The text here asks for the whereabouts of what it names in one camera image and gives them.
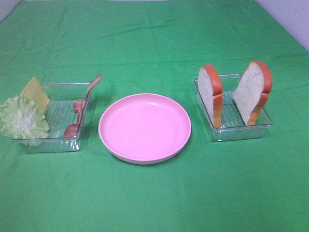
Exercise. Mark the clear plastic tray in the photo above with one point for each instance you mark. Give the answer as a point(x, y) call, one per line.
point(232, 126)
point(59, 115)

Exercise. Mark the bread slice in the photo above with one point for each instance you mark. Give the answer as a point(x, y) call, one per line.
point(211, 90)
point(253, 90)

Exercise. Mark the pink round plate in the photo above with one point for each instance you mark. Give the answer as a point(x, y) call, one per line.
point(145, 128)

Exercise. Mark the clear left plastic tray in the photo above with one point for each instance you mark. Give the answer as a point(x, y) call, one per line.
point(59, 115)

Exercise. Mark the green lettuce leaf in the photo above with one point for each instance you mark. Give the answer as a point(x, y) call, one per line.
point(20, 118)

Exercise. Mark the clear right plastic tray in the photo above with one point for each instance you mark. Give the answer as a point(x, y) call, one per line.
point(232, 126)

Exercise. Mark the bacon strip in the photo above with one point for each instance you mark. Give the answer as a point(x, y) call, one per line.
point(93, 85)
point(72, 129)

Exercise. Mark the yellow cheese slice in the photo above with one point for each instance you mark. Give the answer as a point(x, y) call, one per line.
point(34, 91)

